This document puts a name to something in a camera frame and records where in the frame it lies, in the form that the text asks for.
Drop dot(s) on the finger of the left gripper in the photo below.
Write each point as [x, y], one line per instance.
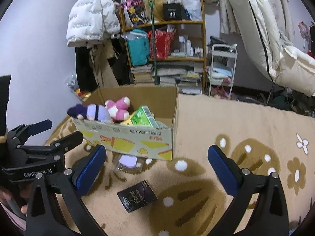
[33, 129]
[67, 143]

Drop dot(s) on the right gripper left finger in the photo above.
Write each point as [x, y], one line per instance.
[44, 215]

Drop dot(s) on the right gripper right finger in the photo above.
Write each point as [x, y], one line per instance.
[270, 214]

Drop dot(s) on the pink plush bear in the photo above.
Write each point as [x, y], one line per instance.
[118, 110]

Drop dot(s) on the black Face packet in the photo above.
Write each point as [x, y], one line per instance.
[137, 196]

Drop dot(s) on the green tissue pack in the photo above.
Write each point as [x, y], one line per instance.
[143, 117]

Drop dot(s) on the person's left hand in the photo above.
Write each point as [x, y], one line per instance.
[16, 206]

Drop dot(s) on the purple haired plush doll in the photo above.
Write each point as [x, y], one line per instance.
[92, 112]

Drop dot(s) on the bag of plush toys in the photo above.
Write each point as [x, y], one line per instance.
[73, 84]

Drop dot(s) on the purple item in clear bag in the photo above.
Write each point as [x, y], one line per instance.
[128, 164]

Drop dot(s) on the yellow plush toy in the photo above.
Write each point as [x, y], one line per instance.
[127, 122]

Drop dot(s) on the cardboard box with yellow print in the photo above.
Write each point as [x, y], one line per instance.
[136, 140]

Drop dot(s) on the beige hanging coat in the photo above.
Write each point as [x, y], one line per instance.
[99, 56]

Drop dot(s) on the stack of books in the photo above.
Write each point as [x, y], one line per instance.
[142, 74]

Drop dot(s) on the teal shopping bag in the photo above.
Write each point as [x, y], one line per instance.
[138, 46]

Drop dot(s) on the white puffer jacket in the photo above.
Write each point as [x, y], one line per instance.
[91, 22]

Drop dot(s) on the wooden shelf unit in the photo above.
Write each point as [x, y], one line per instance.
[201, 56]

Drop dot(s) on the red gift bag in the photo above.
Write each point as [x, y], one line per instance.
[163, 42]

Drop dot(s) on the white bottle on shelf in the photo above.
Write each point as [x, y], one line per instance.
[182, 45]

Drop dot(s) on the purple black printed bag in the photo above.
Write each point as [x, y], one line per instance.
[134, 13]

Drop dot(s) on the blonde wig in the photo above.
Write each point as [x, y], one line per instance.
[157, 10]

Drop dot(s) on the green pole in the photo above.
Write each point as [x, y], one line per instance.
[151, 6]

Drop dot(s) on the white rolling cart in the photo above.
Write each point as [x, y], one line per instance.
[221, 71]

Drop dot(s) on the black box with 40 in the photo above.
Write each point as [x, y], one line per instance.
[172, 11]

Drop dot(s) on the white plastic bag on shelf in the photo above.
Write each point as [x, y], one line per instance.
[193, 7]

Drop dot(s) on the cream folded mattress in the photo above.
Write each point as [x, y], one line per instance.
[284, 64]

